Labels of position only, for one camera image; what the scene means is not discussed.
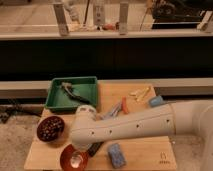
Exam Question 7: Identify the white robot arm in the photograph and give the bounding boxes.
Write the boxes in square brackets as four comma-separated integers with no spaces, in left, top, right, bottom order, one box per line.
[70,100,213,171]

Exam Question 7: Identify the dark brown bowl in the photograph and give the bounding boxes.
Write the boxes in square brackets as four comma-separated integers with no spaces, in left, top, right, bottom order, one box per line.
[37,116,65,142]

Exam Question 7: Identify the red bowl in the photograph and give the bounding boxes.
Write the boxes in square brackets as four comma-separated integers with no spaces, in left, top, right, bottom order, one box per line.
[60,144,88,171]

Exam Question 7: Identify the light blue utensil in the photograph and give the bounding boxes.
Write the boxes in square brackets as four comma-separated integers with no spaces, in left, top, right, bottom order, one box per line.
[101,103,121,120]

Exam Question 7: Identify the red orange utensil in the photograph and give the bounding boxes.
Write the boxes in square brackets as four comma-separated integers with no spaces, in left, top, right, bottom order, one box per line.
[122,97,129,114]

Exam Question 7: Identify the yellow clothespin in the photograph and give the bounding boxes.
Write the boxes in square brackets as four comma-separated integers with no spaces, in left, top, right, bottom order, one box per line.
[130,87,151,102]

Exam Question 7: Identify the dark tool in tray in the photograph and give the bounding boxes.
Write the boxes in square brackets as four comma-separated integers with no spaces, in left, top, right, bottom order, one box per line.
[61,82,90,104]

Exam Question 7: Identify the green plastic tray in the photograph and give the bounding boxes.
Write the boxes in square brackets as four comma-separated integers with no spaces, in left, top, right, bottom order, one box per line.
[45,76,98,112]

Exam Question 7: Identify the blue cup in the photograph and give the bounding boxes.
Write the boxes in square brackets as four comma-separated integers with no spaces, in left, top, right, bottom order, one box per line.
[149,96,164,107]

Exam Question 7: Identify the black rectangular block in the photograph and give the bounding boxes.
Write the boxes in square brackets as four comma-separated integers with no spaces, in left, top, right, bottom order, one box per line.
[88,142,103,157]

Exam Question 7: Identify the blue sponge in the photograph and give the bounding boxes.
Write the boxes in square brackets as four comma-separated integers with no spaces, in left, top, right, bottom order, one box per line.
[107,143,126,169]

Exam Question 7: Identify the wooden board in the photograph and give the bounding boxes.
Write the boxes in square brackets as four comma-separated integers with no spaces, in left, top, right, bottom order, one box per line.
[24,82,177,171]

